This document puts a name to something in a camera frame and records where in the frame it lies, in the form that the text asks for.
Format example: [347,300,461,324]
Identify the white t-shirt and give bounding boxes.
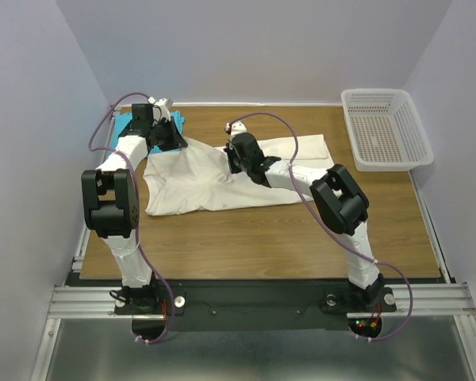
[142,133,334,217]

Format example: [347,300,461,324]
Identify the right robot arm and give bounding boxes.
[224,133,385,310]

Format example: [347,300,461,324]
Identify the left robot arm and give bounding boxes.
[81,98,187,314]

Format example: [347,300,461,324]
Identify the folded blue t-shirt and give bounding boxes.
[109,111,185,148]

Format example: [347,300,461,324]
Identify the white plastic basket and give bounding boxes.
[341,88,434,172]

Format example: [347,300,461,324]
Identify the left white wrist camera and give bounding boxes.
[147,97,173,123]

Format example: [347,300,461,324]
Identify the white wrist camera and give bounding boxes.
[225,120,248,139]
[147,97,173,123]

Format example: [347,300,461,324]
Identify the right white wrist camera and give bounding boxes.
[225,120,248,139]

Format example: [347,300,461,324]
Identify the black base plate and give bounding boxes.
[114,279,397,336]

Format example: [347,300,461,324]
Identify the aluminium frame rail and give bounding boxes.
[29,103,476,381]

